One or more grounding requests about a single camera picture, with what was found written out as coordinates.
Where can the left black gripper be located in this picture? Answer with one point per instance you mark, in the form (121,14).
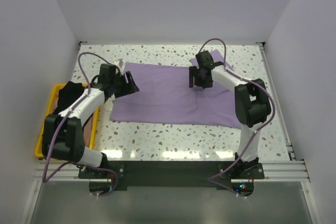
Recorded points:
(129,88)

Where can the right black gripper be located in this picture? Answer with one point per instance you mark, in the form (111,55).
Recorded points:
(193,71)

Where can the purple t shirt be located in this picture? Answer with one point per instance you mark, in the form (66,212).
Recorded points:
(165,97)

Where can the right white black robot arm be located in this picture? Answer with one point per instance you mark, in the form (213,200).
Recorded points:
(253,104)

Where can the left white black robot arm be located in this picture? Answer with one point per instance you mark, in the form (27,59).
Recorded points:
(63,137)

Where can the black t shirt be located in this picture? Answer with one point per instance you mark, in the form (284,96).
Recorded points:
(71,100)

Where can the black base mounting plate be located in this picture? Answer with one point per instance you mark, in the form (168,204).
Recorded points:
(121,175)

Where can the yellow plastic tray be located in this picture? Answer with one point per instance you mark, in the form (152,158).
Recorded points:
(55,91)

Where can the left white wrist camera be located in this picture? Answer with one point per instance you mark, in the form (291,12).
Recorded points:
(119,63)

